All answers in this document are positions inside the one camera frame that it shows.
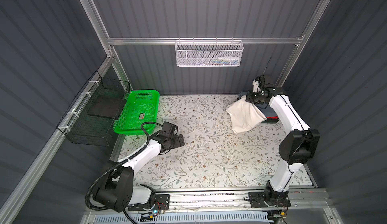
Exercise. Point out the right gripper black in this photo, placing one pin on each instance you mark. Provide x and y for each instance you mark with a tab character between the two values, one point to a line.
249	96

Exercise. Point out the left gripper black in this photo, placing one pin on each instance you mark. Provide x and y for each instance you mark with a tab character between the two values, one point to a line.
176	141

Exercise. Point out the white printed t-shirt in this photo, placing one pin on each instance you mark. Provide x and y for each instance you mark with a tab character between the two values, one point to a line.
244	115

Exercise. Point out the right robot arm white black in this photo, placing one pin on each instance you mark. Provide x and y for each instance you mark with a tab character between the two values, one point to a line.
297	147

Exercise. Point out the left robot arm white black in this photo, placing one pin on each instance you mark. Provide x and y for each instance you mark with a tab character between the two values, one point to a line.
114	189

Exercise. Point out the grey folded t-shirt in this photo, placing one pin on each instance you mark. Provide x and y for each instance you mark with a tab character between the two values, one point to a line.
264	108

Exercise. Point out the green plastic basket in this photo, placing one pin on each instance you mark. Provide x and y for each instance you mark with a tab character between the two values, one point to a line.
141	106

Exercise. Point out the white bottle in basket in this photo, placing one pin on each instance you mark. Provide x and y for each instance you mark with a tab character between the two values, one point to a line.
231	60

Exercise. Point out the floral table mat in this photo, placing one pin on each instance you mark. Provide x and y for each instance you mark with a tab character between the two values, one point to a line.
213	155

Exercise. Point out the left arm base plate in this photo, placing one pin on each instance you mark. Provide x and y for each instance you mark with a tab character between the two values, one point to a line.
157	202

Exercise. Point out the black wire side basket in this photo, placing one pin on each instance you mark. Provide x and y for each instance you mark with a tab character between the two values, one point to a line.
91	120

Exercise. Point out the aluminium front rail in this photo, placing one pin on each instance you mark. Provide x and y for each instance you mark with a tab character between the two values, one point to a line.
234	198

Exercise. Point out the white wire mesh basket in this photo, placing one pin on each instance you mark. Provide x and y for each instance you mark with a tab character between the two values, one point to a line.
206	53

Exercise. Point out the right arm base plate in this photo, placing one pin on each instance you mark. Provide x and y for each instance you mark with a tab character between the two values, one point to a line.
257	198

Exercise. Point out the white vented cable duct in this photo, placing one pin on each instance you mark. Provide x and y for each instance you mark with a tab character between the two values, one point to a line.
221	217

